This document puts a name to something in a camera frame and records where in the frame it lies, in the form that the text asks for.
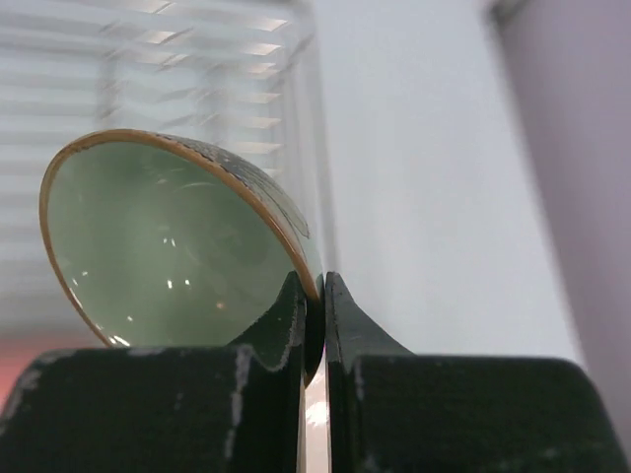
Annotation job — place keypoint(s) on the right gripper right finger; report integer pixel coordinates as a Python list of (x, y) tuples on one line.
[(394, 411)]

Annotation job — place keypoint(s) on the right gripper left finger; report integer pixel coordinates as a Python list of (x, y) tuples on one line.
[(236, 408)]

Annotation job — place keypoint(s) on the green bowl brown rim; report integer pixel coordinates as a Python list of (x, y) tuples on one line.
[(160, 240)]

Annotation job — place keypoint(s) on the pink plastic cup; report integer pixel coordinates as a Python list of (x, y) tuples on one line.
[(17, 353)]

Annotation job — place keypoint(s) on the metal wire dish rack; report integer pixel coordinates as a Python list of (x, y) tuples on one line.
[(239, 74)]

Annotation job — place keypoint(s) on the large white grey-rimmed plate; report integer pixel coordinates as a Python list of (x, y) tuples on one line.
[(317, 448)]

